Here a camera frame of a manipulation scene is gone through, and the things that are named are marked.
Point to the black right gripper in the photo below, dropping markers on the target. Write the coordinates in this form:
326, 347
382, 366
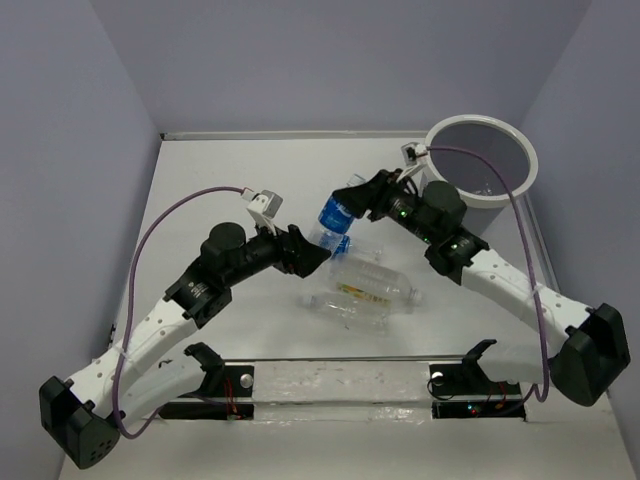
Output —
374, 193

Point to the clear crushed bottle white cap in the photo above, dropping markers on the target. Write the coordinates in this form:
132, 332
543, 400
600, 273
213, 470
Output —
351, 313

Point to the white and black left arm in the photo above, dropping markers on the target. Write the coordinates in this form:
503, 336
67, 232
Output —
83, 412

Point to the blue label bottle sideways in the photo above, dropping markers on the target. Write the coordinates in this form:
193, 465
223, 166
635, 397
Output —
349, 245

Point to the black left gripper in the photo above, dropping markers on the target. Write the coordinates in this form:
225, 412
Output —
304, 260

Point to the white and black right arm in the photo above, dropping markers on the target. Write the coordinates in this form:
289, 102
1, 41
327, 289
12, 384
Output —
581, 349

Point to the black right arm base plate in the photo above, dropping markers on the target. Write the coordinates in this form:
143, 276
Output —
457, 395

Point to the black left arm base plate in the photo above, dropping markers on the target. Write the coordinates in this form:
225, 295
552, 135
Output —
231, 399

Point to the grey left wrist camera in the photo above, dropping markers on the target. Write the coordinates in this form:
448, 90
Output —
262, 207

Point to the grey bin white rim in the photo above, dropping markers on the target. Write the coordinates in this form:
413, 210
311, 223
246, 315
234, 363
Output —
473, 149

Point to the large clear yellow label bottle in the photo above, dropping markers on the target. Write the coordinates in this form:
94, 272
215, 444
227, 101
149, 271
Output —
374, 283

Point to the blue label Chinese text bottle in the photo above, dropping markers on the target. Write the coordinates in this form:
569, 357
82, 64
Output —
334, 219

